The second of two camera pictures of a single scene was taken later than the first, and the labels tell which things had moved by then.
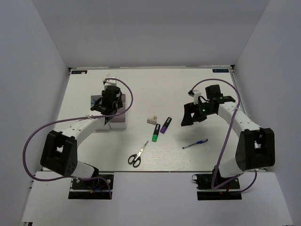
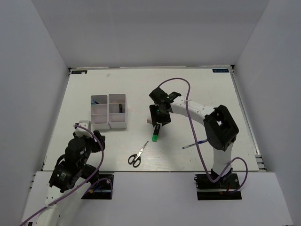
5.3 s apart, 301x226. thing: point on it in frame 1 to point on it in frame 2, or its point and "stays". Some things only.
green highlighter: (155, 134) stays
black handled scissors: (135, 159) stays
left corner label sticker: (79, 72) stays
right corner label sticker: (220, 70) stays
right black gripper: (190, 108) to (155, 118)
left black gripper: (120, 102) to (101, 138)
